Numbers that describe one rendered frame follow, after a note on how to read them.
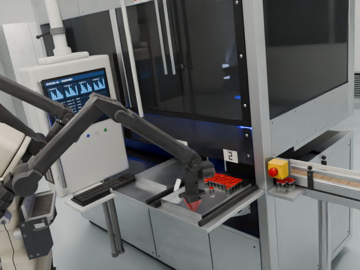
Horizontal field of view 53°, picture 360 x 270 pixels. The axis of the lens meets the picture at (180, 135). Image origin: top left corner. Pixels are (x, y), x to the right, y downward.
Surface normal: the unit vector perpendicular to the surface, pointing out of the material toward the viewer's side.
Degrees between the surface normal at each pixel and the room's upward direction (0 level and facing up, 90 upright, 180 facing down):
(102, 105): 100
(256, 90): 90
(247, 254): 90
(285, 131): 90
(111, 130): 90
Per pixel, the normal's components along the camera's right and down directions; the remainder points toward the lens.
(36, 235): 0.26, 0.25
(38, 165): 0.51, 0.18
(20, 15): 0.69, 0.12
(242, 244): -0.71, 0.29
